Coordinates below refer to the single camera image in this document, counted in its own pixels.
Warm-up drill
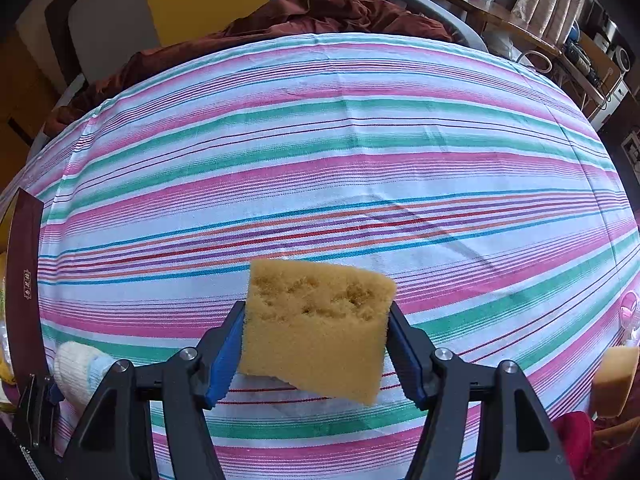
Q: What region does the patterned beige curtain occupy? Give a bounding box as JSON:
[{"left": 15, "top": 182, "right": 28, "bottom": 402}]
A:
[{"left": 497, "top": 0, "right": 591, "bottom": 43}]

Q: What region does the maroon box with gold interior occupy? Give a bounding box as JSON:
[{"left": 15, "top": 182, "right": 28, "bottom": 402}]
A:
[{"left": 4, "top": 189, "right": 57, "bottom": 453}]

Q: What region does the red clothing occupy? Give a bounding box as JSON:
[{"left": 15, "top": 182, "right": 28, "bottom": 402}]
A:
[{"left": 552, "top": 410, "right": 640, "bottom": 480}]

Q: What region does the wooden desk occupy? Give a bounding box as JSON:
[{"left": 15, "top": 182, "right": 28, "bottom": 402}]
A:
[{"left": 402, "top": 0, "right": 561, "bottom": 56}]

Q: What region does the white plastic bag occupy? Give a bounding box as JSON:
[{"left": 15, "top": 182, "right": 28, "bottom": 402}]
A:
[{"left": 482, "top": 30, "right": 551, "bottom": 73}]

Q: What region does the yellow sponge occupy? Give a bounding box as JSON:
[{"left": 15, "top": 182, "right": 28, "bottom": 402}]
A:
[
  {"left": 591, "top": 345, "right": 640, "bottom": 418},
  {"left": 237, "top": 258, "right": 398, "bottom": 406}
]

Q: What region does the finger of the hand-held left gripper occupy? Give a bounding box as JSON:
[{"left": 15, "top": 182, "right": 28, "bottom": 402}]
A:
[{"left": 16, "top": 372, "right": 64, "bottom": 450}]

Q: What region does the pink printed cloth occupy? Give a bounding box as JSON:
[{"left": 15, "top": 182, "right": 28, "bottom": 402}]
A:
[{"left": 619, "top": 290, "right": 640, "bottom": 346}]

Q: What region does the cream sock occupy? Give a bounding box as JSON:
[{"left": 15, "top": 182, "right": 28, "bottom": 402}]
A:
[{"left": 54, "top": 341, "right": 116, "bottom": 408}]

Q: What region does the cluttered shelf unit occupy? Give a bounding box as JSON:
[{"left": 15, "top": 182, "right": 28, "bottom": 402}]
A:
[{"left": 570, "top": 0, "right": 640, "bottom": 126}]

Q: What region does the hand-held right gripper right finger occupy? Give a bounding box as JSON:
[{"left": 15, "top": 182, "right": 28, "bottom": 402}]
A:
[{"left": 387, "top": 302, "right": 571, "bottom": 480}]

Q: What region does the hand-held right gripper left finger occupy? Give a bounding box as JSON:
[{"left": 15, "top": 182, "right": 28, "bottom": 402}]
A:
[{"left": 62, "top": 301, "right": 246, "bottom": 480}]

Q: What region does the maroon blanket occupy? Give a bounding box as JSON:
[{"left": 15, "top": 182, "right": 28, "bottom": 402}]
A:
[{"left": 47, "top": 0, "right": 456, "bottom": 133}]

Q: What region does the dark brown wooden frame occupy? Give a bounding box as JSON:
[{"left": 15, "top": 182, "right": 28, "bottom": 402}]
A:
[{"left": 44, "top": 0, "right": 88, "bottom": 86}]

